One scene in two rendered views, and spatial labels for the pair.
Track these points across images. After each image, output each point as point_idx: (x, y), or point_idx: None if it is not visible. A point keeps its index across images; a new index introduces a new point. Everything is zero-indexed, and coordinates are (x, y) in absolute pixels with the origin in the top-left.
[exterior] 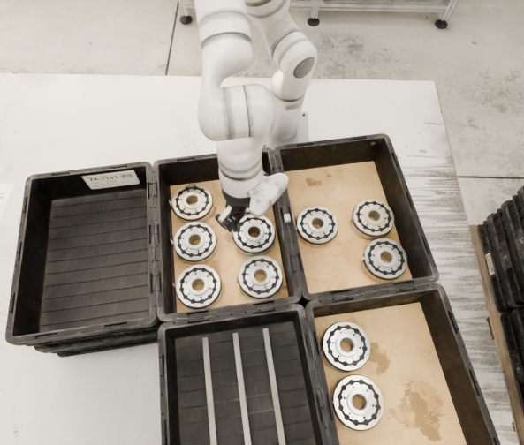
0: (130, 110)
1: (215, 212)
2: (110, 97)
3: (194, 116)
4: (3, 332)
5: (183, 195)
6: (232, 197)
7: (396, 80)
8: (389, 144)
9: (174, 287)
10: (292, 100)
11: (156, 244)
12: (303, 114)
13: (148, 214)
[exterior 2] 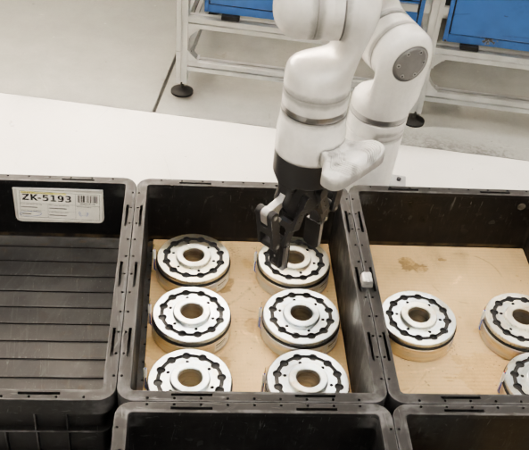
0: (87, 152)
1: (230, 286)
2: (57, 130)
3: (201, 172)
4: None
5: (178, 247)
6: (293, 166)
7: None
8: None
9: (140, 389)
10: (385, 123)
11: (130, 288)
12: (398, 178)
13: (121, 247)
